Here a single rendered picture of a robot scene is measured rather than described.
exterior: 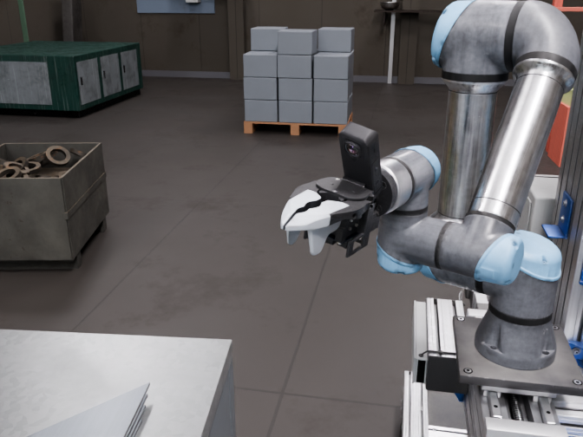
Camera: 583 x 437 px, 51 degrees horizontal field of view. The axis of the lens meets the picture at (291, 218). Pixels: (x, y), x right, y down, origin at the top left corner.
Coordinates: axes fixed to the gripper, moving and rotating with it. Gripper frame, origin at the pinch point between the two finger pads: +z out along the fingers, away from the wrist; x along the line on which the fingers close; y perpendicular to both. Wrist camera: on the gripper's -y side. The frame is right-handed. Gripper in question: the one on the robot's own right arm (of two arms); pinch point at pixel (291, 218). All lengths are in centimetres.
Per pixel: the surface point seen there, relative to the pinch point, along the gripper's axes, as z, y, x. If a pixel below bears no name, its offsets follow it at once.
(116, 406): 4.8, 42.2, 26.1
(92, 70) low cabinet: -481, 184, 689
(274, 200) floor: -330, 181, 241
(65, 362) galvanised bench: 1, 47, 46
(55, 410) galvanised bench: 10, 46, 36
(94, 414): 8, 42, 27
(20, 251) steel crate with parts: -123, 169, 281
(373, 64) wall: -980, 189, 514
